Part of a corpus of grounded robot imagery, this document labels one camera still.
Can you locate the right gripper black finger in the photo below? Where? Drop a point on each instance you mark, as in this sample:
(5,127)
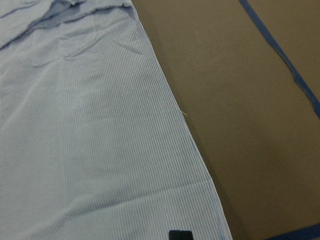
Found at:
(180,235)

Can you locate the light blue striped shirt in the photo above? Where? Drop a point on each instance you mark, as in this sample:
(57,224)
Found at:
(93,145)

